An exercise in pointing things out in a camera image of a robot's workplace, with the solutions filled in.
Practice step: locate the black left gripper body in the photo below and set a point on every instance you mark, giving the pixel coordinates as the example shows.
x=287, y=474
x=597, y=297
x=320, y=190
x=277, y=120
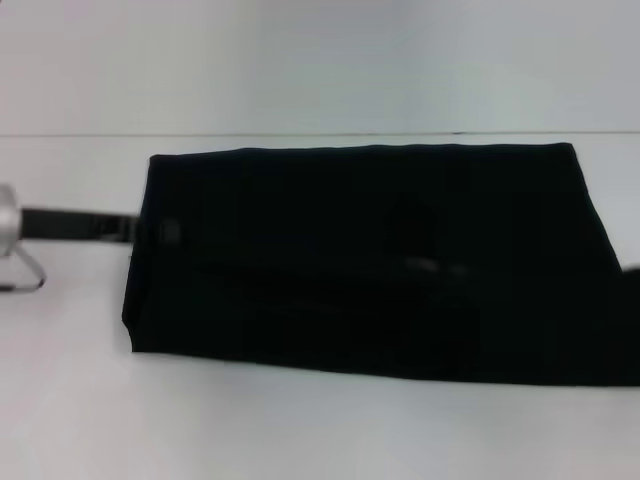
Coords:
x=60, y=223

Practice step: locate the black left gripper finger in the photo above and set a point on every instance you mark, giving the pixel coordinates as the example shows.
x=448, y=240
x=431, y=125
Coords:
x=135, y=229

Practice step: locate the black t-shirt with FREE print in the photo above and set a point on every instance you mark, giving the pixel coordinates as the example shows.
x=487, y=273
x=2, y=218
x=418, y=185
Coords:
x=350, y=250

